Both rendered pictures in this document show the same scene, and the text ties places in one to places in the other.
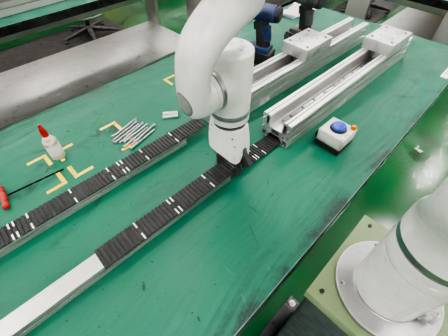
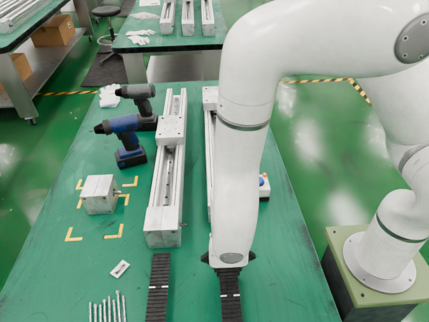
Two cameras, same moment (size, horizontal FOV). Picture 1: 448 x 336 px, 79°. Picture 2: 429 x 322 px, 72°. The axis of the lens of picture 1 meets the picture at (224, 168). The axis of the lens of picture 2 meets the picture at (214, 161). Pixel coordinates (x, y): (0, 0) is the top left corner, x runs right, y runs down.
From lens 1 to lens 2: 0.45 m
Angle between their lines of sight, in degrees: 34
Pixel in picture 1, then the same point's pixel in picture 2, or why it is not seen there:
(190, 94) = (244, 248)
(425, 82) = not seen: hidden behind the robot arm
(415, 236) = (403, 229)
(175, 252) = not seen: outside the picture
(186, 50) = (236, 222)
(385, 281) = (393, 259)
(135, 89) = (46, 273)
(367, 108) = not seen: hidden behind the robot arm
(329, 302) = (371, 297)
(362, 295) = (378, 276)
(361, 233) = (336, 239)
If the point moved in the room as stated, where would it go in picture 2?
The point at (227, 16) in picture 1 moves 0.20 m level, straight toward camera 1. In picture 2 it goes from (254, 183) to (365, 246)
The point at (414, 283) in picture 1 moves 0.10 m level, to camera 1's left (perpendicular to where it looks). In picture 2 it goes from (411, 249) to (398, 280)
